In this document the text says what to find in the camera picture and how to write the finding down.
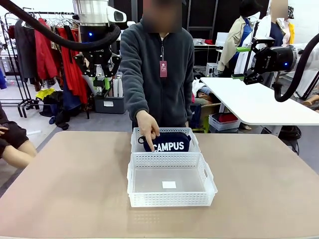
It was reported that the grey storage bin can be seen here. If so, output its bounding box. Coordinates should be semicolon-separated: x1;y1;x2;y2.
94;96;125;115

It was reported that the black cable bundle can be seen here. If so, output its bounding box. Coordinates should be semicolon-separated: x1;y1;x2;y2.
278;125;303;155

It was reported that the black right arm hose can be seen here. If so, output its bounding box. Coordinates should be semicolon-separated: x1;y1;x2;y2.
273;32;319;103

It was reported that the cardboard box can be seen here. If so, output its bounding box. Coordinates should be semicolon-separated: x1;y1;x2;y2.
199;102;222;125

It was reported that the red jacket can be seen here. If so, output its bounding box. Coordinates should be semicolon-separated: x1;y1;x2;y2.
34;24;60;80

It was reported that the white monitor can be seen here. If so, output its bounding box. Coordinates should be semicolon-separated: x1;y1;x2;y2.
216;32;229;47

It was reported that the black tripod pole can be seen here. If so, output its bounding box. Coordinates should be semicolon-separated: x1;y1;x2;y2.
251;18;261;45

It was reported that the white coat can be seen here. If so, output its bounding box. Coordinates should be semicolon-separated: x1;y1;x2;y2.
234;14;272;75

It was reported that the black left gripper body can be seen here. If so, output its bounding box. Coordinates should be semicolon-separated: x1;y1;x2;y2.
74;24;122;69

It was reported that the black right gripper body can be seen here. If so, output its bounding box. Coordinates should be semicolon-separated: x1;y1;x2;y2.
252;46;295;74

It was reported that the dark grey coat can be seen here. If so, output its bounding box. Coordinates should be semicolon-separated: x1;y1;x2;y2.
13;19;38;80

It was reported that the long red dress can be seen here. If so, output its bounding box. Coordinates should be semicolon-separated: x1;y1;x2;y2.
56;27;89;104

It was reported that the navy mannequin garment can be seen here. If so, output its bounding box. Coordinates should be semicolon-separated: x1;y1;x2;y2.
270;21;285;47

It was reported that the navy CAMPUS pouch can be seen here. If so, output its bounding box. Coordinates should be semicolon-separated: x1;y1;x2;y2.
138;131;192;153

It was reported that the person's right forearm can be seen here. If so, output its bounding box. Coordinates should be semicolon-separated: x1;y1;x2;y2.
122;67;152;120

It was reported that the yellow cloth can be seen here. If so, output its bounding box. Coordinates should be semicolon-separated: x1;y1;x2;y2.
35;88;56;100

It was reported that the person in grey fleece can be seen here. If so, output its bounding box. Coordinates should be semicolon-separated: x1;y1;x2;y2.
119;0;195;132

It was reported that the black clothes pile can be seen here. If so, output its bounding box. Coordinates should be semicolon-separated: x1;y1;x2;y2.
39;91;88;130

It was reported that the yellow garment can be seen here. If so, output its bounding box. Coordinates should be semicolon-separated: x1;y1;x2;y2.
288;22;296;45

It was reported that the white crate with red cloth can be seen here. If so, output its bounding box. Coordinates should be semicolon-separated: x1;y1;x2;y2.
208;113;241;131

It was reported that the blue garment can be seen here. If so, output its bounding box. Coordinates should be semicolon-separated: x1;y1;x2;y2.
0;68;7;90

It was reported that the black arm hose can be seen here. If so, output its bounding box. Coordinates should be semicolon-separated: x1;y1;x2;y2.
273;32;319;103
0;0;122;50

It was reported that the person's right hand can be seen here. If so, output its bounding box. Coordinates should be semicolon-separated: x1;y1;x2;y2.
136;111;160;152

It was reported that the black clothes rack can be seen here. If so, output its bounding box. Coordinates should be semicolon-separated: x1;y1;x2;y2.
0;11;90;119

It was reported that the beige trench coat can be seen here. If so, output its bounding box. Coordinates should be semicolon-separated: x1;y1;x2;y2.
217;16;250;73

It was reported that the white table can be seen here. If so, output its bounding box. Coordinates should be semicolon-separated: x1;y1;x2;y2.
200;77;319;126

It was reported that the white perforated plastic basket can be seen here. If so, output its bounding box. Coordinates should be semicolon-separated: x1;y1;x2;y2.
127;152;218;208
131;127;202;154

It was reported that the black left arm hose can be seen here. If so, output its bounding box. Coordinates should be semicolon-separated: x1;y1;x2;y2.
0;0;122;50

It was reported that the green crate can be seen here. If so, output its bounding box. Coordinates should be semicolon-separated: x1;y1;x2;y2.
193;117;210;134

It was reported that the seated person in black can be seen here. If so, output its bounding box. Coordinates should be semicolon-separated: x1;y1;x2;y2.
0;102;38;169

